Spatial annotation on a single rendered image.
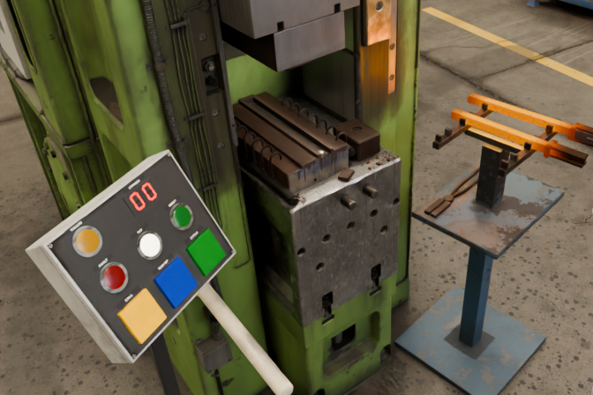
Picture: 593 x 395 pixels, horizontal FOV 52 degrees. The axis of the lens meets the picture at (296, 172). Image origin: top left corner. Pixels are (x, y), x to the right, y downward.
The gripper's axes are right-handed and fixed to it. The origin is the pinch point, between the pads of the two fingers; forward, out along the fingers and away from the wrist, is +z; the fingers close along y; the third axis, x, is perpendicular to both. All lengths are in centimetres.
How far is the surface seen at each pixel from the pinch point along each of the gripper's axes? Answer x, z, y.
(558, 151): 0.8, 2.5, -13.8
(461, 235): -26.4, 18.2, -31.4
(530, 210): -26.3, 9.0, -8.0
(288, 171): 4, 49, -70
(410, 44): 19, 52, -13
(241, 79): 9, 92, -48
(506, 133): 0.3, 17.9, -13.5
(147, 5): 52, 63, -92
